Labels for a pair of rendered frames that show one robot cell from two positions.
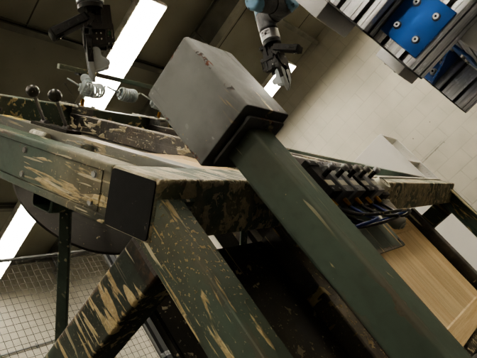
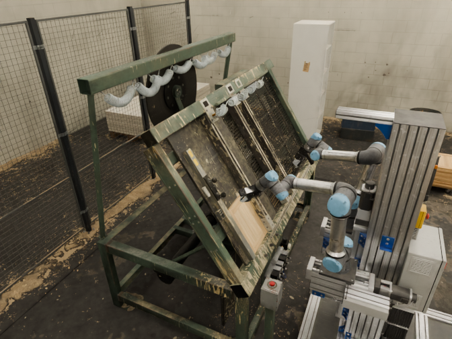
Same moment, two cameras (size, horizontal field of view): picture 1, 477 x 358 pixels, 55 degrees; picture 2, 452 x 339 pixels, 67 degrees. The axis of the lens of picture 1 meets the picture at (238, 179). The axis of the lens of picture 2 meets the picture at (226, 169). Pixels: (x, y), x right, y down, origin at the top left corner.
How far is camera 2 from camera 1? 2.51 m
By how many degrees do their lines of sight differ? 54
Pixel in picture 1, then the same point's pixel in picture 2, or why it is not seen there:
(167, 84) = (266, 293)
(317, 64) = not seen: outside the picture
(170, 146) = (241, 183)
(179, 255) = (243, 305)
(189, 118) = (265, 300)
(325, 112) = not seen: outside the picture
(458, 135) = (364, 35)
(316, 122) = not seen: outside the picture
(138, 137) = (231, 165)
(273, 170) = (270, 313)
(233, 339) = (242, 319)
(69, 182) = (226, 270)
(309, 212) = (270, 321)
